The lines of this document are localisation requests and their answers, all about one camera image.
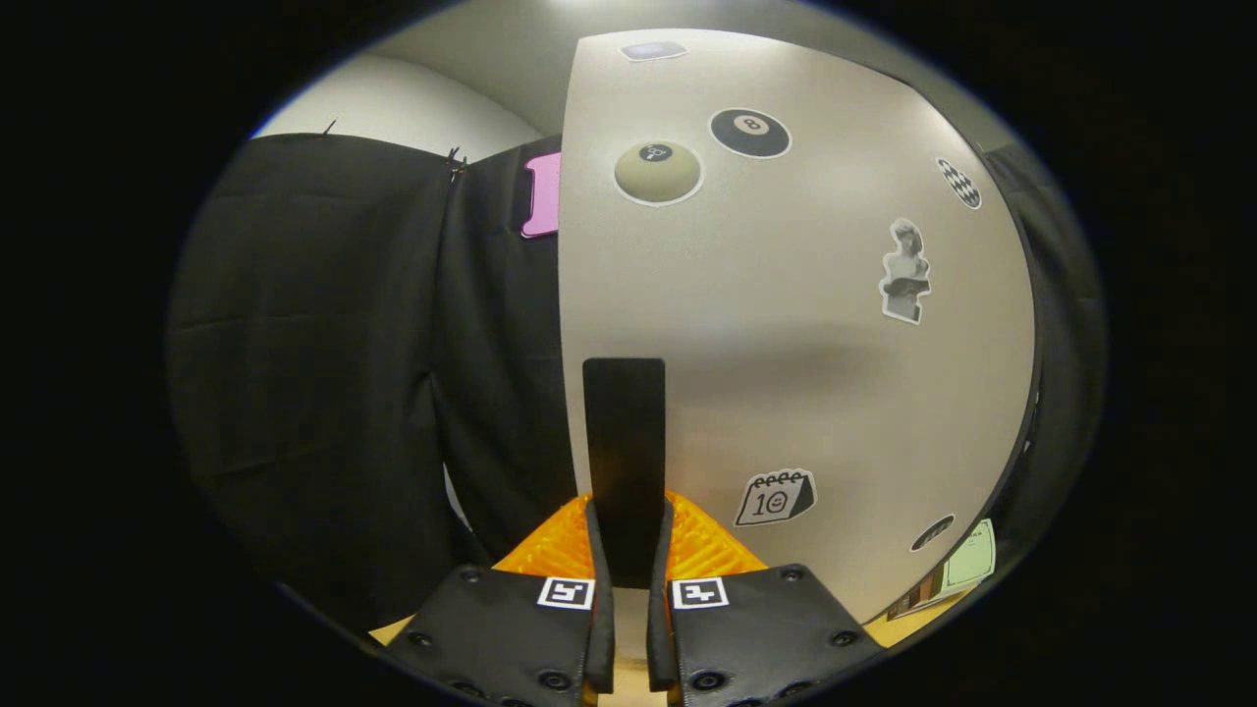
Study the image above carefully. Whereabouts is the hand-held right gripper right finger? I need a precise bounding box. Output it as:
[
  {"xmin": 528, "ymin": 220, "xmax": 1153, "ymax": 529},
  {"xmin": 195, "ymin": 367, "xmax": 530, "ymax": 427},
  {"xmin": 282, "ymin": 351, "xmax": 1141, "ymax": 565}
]
[{"xmin": 646, "ymin": 491, "xmax": 890, "ymax": 707}]

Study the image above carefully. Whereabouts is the black backdrop cloth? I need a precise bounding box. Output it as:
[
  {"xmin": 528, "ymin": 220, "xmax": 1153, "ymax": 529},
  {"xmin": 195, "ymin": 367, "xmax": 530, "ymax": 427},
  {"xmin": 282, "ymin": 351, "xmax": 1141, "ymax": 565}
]
[{"xmin": 167, "ymin": 133, "xmax": 1109, "ymax": 629}]

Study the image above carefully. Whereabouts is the black door handle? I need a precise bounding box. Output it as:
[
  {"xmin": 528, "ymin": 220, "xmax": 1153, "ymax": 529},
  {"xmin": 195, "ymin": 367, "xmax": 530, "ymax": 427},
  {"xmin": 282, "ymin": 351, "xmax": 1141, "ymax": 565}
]
[{"xmin": 582, "ymin": 357, "xmax": 667, "ymax": 590}]

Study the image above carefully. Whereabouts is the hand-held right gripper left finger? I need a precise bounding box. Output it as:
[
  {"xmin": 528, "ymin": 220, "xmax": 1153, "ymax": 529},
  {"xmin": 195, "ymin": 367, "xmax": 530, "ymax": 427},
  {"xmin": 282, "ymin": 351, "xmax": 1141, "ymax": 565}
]
[{"xmin": 378, "ymin": 491, "xmax": 616, "ymax": 707}]

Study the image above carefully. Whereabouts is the grey cabinet door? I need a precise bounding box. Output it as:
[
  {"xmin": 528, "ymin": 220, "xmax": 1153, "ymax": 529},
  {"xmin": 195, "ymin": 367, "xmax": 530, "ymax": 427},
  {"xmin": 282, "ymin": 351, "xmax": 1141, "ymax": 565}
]
[{"xmin": 558, "ymin": 27, "xmax": 1042, "ymax": 625}]

